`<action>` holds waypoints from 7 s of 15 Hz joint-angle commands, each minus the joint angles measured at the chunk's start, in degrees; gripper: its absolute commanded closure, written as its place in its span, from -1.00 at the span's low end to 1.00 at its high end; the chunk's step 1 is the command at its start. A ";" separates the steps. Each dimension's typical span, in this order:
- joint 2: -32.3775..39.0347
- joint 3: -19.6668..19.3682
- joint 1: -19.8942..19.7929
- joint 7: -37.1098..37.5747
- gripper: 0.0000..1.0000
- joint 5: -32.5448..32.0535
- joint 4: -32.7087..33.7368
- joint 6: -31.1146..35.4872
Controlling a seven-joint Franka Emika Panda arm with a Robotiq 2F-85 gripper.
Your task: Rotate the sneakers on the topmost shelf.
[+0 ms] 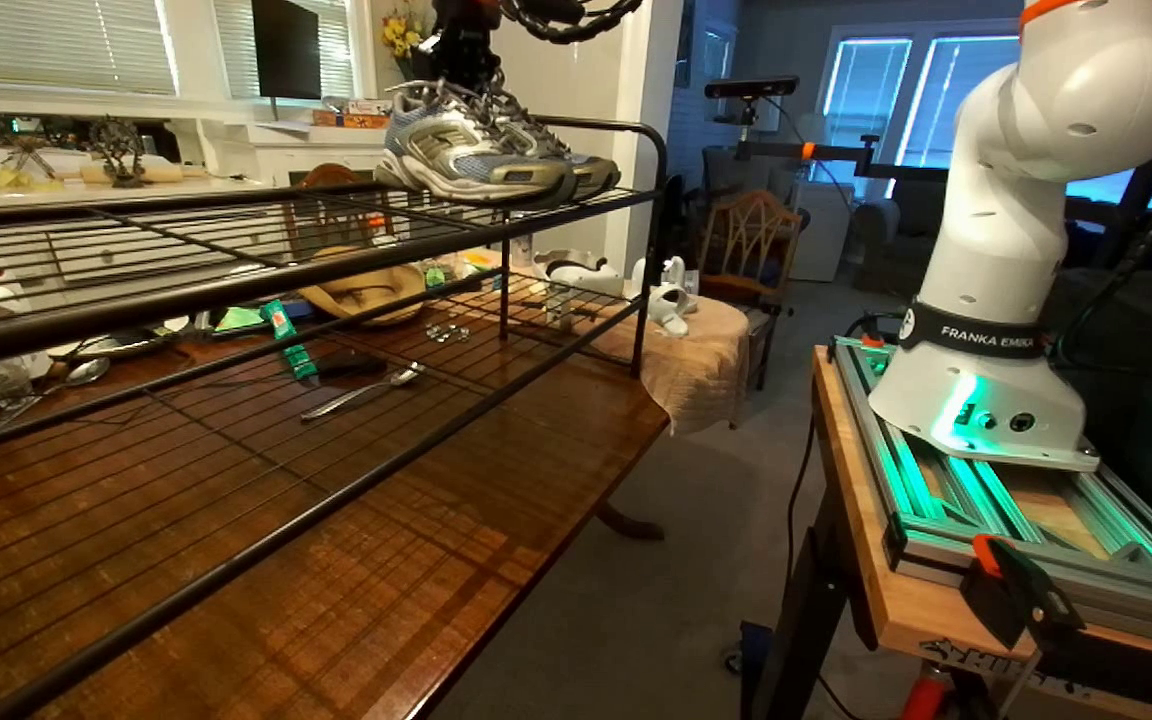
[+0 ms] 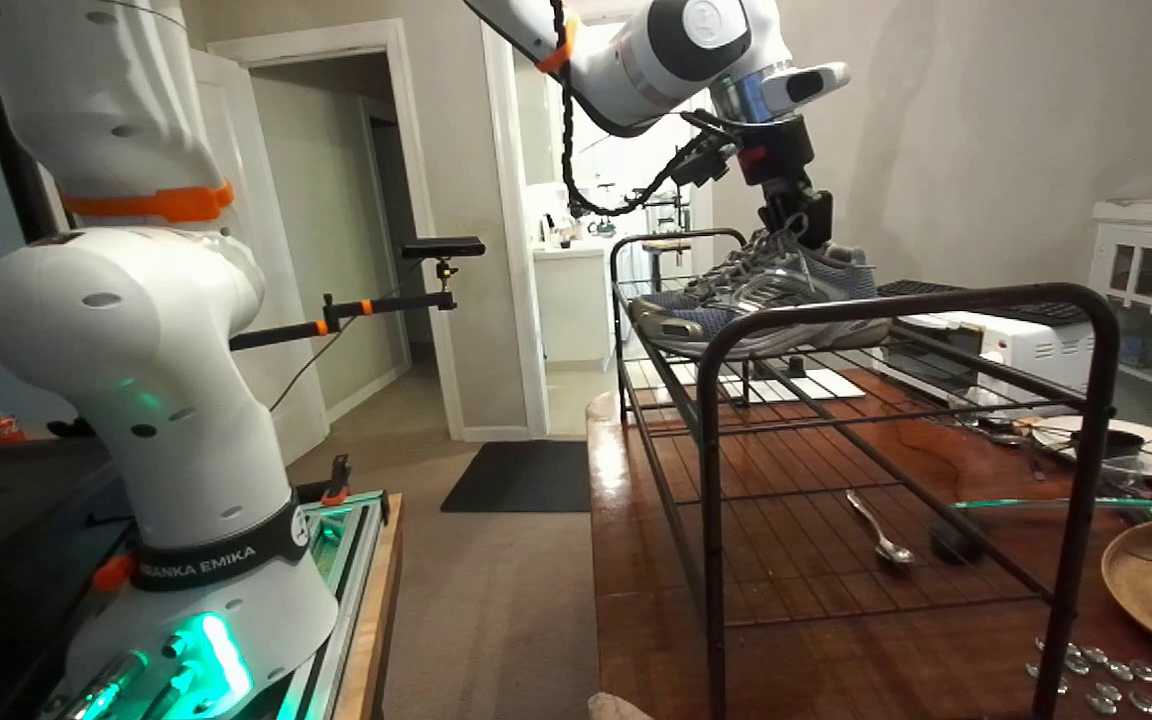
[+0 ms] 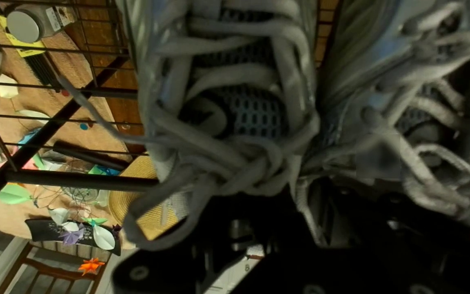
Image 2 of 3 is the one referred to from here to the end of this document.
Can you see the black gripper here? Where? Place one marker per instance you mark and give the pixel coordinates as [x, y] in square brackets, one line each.
[773, 157]

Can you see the grey blue sneaker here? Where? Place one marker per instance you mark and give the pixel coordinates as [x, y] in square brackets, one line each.
[836, 266]
[736, 315]

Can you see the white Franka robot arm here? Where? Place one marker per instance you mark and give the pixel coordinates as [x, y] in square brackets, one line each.
[136, 347]

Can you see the white box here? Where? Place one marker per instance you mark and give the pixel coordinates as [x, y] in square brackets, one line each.
[1000, 343]

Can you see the black metal shoe rack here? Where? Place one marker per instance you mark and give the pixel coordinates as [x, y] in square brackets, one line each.
[712, 535]

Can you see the silver metal spoon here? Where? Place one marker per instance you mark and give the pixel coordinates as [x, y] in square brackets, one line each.
[892, 550]

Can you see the white plate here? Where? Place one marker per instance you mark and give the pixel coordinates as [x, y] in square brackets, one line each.
[1070, 432]

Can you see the small black object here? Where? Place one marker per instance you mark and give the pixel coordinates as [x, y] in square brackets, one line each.
[958, 547]

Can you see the white glass door cabinet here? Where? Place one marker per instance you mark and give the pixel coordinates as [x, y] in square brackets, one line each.
[1140, 347]

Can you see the dark door mat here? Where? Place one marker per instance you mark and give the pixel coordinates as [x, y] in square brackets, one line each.
[522, 478]

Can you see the green tube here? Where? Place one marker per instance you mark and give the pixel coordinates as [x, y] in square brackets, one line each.
[1139, 505]

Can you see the clear glass bead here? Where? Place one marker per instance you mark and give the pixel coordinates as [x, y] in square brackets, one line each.
[1122, 670]
[1104, 695]
[1145, 670]
[1079, 660]

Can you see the wooden workbench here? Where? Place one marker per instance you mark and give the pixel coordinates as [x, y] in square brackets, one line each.
[369, 641]

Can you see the black stereo camera bar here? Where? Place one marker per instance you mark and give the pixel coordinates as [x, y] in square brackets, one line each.
[443, 245]

